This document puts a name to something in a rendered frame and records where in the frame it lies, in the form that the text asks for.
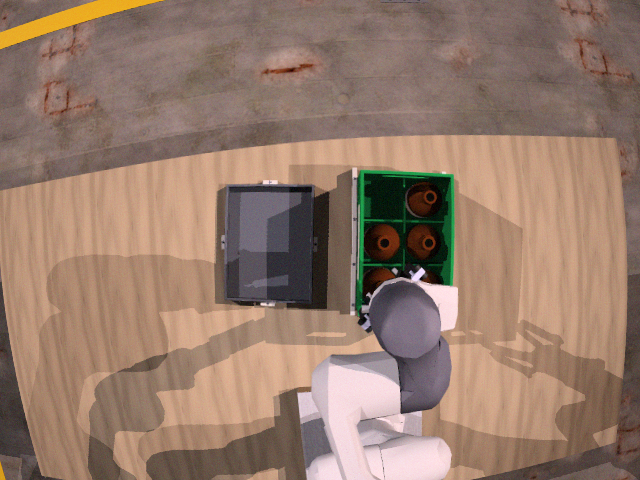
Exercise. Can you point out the green bottle crate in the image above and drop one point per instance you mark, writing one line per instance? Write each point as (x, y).
(379, 200)

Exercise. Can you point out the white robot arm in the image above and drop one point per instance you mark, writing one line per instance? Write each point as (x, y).
(349, 388)

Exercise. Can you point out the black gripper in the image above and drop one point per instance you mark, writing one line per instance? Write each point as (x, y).
(415, 273)

